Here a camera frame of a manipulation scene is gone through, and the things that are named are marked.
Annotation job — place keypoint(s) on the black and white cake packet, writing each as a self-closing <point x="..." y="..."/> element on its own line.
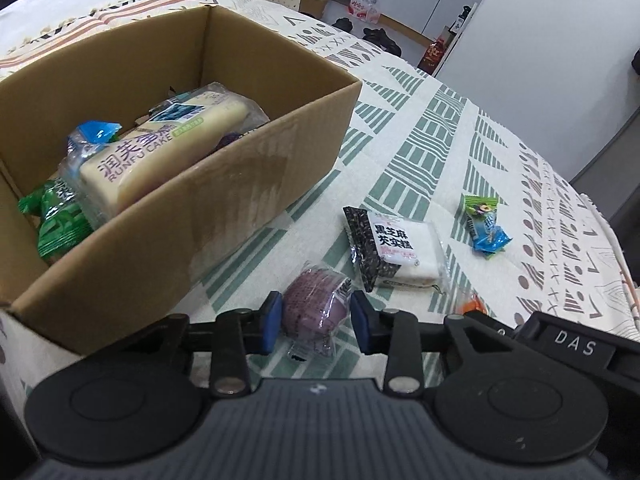
<point x="400" y="252"/>

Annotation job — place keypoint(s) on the blue snack packet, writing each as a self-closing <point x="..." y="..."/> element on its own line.
<point x="95" y="131"/>

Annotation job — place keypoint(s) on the small orange snack packet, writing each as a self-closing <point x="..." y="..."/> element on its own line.
<point x="472" y="306"/>

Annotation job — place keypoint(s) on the black shoes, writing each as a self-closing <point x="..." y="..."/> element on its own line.
<point x="382" y="40"/>

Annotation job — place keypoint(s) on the brown cardboard box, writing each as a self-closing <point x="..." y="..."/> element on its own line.
<point x="250" y="170"/>

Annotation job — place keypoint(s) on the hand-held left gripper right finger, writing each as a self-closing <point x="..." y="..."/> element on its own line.
<point x="362" y="322"/>

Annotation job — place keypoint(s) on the dark red bottle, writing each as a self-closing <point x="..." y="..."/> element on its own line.
<point x="434" y="52"/>

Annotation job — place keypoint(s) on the black shoe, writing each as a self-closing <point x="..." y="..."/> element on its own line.
<point x="345" y="24"/>

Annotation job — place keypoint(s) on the blue and green candy packet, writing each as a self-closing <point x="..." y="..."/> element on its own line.
<point x="485" y="225"/>

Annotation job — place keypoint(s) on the green snack packet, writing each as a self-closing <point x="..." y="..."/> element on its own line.
<point x="60" y="220"/>

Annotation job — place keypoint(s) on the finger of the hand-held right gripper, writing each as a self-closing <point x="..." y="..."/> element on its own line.
<point x="500" y="330"/>

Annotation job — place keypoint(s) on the pack of water bottles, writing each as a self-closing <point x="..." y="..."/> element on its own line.
<point x="364" y="6"/>

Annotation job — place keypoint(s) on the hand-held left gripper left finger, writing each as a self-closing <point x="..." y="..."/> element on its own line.
<point x="270" y="321"/>

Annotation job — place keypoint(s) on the purple snack packet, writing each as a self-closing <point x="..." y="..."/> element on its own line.
<point x="315" y="305"/>

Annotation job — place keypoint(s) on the small cardboard box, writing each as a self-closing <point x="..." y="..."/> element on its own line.
<point x="314" y="4"/>

